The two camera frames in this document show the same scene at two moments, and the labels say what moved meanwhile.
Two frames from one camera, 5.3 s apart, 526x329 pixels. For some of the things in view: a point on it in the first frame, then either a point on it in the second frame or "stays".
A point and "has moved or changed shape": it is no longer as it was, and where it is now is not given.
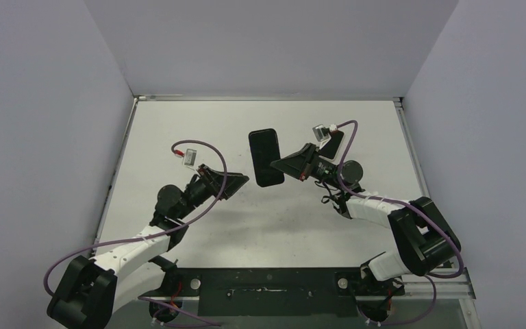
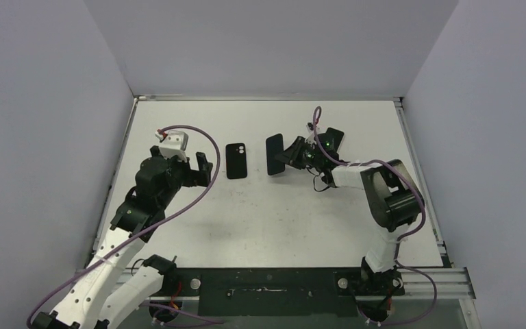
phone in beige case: [331, 148] stays
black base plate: [274, 292] stays
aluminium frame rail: [420, 287] stays
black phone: [265, 150] has moved or changed shape
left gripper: [211, 179] to [201, 177]
